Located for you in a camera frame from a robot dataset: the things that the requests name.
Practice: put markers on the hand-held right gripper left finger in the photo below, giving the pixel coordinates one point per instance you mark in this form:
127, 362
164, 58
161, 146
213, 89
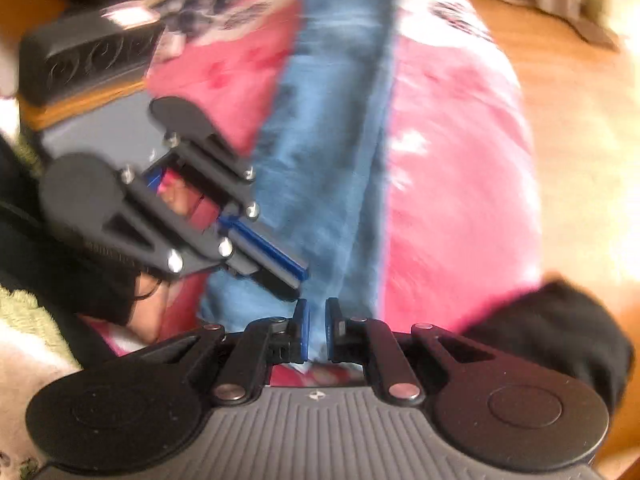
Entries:
301, 330

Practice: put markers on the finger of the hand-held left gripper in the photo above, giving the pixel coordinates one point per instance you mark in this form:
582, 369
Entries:
265, 280
272, 250

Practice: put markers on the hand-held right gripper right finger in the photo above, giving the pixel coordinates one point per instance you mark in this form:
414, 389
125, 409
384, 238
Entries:
330, 330

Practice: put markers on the blue denim jeans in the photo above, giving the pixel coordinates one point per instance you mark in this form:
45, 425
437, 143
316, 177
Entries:
330, 135

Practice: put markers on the wooden cabinet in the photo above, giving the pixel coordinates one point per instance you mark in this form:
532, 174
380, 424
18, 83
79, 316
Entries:
30, 5

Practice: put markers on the pink floral blanket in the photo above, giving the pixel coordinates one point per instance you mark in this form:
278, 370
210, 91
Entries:
450, 185

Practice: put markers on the dark cloth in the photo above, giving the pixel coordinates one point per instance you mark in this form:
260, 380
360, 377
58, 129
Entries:
560, 330

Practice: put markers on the light green knit cloth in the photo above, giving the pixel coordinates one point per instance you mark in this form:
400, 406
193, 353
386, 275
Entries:
30, 315

